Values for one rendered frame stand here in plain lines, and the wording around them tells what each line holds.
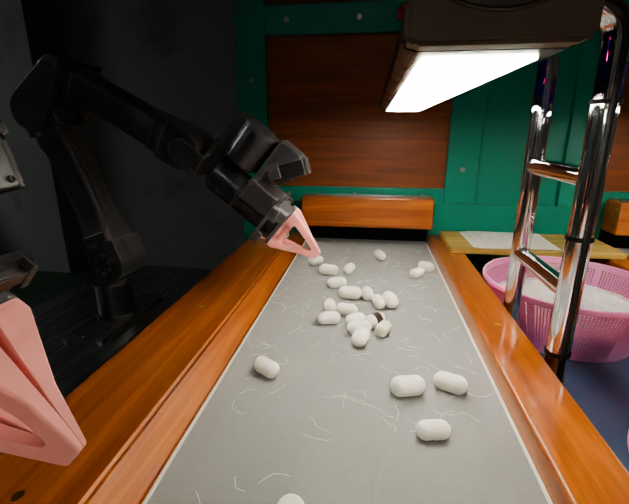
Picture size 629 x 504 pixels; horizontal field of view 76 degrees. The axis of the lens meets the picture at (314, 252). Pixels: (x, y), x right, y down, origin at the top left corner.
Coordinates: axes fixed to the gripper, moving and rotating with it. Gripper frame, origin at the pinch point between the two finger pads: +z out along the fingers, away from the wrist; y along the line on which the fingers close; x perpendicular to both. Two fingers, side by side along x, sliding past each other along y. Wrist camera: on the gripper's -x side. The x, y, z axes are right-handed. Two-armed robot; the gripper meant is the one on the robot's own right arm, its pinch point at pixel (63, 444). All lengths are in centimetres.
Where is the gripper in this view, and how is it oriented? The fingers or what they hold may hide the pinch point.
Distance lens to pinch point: 25.1
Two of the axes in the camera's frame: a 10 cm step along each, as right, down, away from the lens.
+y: 1.4, -2.9, 9.5
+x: -6.3, 7.1, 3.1
